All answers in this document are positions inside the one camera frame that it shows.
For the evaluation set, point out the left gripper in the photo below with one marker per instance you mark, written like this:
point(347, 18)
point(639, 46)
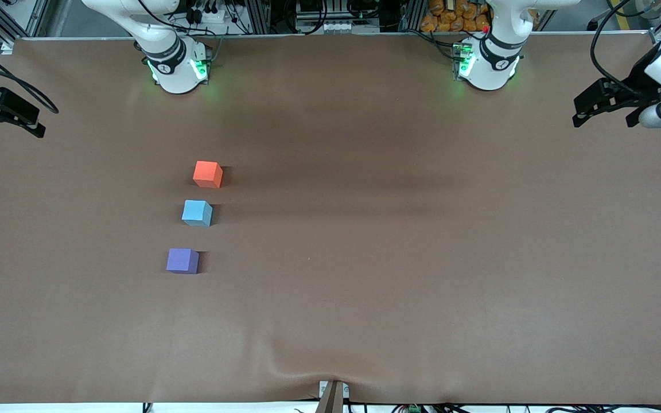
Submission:
point(638, 86)

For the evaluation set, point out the light blue foam block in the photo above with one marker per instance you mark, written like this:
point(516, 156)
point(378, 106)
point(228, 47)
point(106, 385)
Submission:
point(195, 212)

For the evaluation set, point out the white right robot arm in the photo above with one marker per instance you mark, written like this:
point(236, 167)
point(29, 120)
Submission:
point(170, 57)

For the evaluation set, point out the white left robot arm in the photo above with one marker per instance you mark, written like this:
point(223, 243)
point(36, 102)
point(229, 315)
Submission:
point(494, 51)

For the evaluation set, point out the orange foam block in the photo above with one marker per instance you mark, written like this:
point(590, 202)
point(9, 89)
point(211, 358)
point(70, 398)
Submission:
point(207, 173)

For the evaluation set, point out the purple foam block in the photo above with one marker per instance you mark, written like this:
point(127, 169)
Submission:
point(181, 261)

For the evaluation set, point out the pile of orange bags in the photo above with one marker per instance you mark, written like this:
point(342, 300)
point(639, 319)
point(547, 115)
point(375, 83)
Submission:
point(454, 17)

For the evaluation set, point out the white power strip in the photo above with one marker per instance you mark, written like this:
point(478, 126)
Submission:
point(216, 17)

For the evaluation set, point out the brown table mat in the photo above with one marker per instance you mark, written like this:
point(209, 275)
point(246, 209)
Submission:
point(422, 258)

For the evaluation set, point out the metal table clamp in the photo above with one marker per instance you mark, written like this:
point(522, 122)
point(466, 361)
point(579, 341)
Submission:
point(333, 398)

